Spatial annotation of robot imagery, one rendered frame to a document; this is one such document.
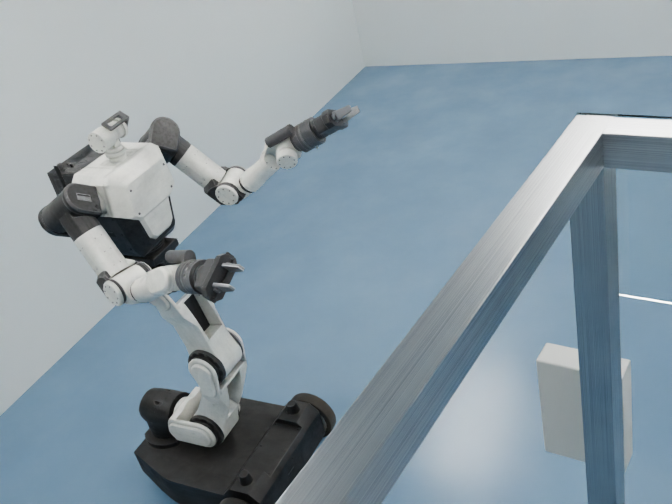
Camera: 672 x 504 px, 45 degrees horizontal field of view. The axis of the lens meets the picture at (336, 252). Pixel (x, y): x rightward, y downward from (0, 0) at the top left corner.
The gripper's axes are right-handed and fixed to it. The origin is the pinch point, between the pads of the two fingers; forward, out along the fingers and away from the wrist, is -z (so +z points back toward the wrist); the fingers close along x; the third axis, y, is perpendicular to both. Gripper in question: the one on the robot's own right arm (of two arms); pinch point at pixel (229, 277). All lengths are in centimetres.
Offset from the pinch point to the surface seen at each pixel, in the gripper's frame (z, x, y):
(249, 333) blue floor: 158, 32, 118
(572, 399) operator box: -71, -4, 42
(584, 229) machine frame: -90, 12, 3
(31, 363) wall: 228, -19, 57
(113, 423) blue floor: 169, -31, 80
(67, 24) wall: 218, 131, -12
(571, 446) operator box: -66, -10, 53
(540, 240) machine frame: -100, -4, -20
